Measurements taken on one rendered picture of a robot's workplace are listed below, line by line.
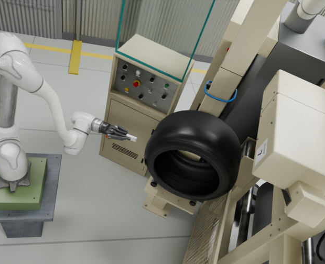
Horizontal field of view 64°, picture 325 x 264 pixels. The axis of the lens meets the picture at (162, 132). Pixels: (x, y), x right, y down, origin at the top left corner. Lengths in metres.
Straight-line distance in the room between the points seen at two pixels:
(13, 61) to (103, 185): 1.71
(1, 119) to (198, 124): 1.10
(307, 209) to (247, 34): 0.83
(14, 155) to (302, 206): 1.41
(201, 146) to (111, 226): 1.45
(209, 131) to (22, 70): 0.92
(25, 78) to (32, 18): 3.16
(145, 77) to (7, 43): 1.01
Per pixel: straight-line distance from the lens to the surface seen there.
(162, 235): 2.60
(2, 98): 1.61
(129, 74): 2.10
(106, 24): 4.37
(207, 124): 1.41
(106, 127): 1.65
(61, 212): 2.58
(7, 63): 1.29
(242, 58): 1.45
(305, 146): 1.06
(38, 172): 1.90
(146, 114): 2.20
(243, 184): 1.95
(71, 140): 1.64
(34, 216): 1.87
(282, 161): 0.97
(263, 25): 1.38
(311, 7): 1.86
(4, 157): 1.67
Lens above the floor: 2.35
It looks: 46 degrees down
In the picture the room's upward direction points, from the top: 22 degrees clockwise
